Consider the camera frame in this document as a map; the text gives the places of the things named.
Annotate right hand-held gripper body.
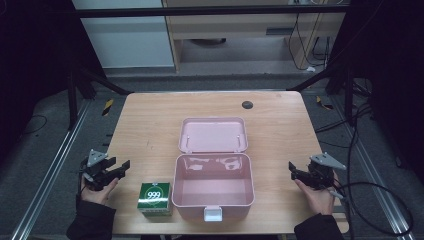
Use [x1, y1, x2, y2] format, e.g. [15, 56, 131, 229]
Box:
[307, 152, 348, 192]

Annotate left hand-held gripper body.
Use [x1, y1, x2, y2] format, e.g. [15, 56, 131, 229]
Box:
[79, 148, 117, 192]

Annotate green and white medicine box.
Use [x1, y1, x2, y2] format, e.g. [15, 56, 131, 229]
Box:
[136, 181, 174, 218]

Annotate pink plastic storage box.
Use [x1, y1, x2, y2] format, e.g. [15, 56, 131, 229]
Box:
[171, 116, 256, 223]

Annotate person's left hand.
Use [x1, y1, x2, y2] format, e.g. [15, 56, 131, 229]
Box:
[80, 176, 120, 206]

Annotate person's right hand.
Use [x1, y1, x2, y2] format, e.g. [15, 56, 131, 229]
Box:
[293, 178, 342, 216]

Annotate yellow and black tape strip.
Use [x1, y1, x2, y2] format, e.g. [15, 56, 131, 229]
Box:
[315, 95, 335, 111]
[101, 98, 115, 117]

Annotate dark curtain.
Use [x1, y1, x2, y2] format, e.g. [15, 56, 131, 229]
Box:
[0, 0, 107, 168]
[324, 0, 424, 184]

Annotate white cabinet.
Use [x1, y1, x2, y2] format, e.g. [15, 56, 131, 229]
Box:
[71, 0, 176, 70]

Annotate light wooden desk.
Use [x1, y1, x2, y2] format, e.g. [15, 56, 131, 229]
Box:
[161, 0, 352, 74]

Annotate aluminium floor rail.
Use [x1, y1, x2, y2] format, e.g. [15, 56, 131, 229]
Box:
[9, 99, 92, 240]
[331, 95, 417, 240]

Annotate black floor cables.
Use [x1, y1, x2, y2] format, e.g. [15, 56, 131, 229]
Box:
[314, 101, 374, 149]

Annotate black upright frame post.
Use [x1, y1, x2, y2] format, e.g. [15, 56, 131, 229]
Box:
[344, 65, 356, 127]
[67, 68, 80, 132]

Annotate thin black floor cable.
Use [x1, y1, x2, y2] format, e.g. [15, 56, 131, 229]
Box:
[21, 114, 49, 136]

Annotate black diagonal frame strut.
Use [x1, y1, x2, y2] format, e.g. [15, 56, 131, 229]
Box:
[77, 65, 133, 97]
[286, 63, 348, 93]

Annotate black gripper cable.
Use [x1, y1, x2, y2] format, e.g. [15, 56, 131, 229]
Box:
[328, 181, 415, 237]

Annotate black cables under desk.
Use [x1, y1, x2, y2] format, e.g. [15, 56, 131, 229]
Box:
[287, 12, 332, 72]

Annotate black horizontal frame bar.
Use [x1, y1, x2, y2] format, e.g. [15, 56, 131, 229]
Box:
[75, 4, 350, 19]

